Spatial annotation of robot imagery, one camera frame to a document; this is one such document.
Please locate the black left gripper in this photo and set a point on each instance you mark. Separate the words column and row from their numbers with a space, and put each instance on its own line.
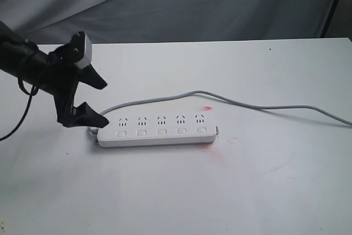
column 60, row 79

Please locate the black tripod stand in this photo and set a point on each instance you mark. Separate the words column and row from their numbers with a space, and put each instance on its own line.
column 329, row 17

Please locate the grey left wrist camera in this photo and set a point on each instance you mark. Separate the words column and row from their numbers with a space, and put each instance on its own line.
column 85, row 51

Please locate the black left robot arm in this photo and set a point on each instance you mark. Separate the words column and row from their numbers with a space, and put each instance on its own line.
column 18, row 58

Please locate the grey backdrop cloth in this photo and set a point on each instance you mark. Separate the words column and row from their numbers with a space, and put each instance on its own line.
column 128, row 21

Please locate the white five-outlet power strip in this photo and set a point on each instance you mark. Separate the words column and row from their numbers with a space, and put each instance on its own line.
column 158, row 129

